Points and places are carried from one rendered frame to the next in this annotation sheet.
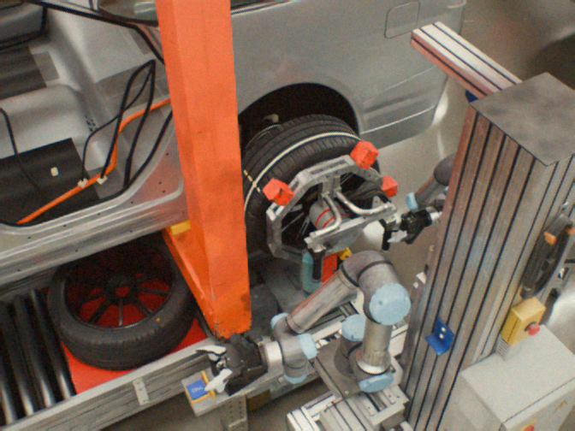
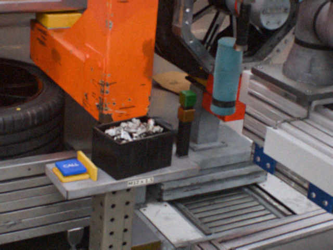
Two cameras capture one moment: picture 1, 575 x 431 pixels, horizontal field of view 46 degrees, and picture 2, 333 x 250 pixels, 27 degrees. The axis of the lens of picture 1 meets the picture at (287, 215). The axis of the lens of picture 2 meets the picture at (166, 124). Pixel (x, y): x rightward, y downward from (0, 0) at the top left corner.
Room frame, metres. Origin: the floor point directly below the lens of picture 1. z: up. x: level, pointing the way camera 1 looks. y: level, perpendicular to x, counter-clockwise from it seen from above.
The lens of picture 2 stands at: (-0.39, 0.23, 1.37)
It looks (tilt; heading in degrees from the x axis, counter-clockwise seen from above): 23 degrees down; 356
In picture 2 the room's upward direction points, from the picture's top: 5 degrees clockwise
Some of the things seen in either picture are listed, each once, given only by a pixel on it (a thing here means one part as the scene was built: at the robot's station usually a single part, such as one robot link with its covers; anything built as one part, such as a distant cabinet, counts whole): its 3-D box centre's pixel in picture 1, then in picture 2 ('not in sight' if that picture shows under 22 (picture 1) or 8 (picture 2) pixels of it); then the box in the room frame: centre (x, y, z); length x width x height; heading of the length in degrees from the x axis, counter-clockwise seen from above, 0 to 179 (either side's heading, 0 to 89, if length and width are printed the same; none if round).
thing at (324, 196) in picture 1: (320, 209); not in sight; (1.86, -0.13, 1.03); 0.19 x 0.18 x 0.11; 28
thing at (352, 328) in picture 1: (358, 336); (323, 13); (1.29, -0.25, 0.98); 0.13 x 0.12 x 0.14; 16
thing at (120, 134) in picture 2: (239, 365); (132, 144); (1.45, 0.20, 0.51); 0.20 x 0.14 x 0.13; 127
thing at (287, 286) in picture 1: (304, 262); (203, 119); (2.16, -0.08, 0.32); 0.40 x 0.30 x 0.28; 118
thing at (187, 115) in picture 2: not in sight; (186, 113); (1.54, 0.05, 0.59); 0.04 x 0.04 x 0.04; 28
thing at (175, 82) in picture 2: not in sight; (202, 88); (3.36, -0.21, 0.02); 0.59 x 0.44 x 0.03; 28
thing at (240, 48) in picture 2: (317, 267); (243, 25); (1.72, -0.12, 0.83); 0.04 x 0.04 x 0.16
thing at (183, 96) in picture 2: not in sight; (187, 98); (1.54, 0.05, 0.64); 0.04 x 0.04 x 0.04; 28
